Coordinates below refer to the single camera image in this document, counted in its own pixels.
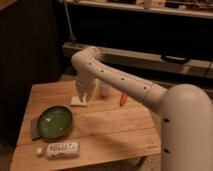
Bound black device on shelf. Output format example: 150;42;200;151
161;55;190;64

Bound lying plastic water bottle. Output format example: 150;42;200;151
36;142;79;159

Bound white square sponge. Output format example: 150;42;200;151
70;96;87;107

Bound long wooden bench shelf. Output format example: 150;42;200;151
62;42;213;80

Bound orange carrot toy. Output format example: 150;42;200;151
119;94;128;106

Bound upper wooden shelf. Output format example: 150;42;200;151
56;0;213;19

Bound wooden table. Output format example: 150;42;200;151
10;81;161;171

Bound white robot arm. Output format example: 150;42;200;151
71;46;213;171

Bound metal stand pole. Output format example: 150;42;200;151
63;0;76;44

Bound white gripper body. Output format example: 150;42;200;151
75;78;96;102

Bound green round plate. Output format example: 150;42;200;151
37;106;73;139

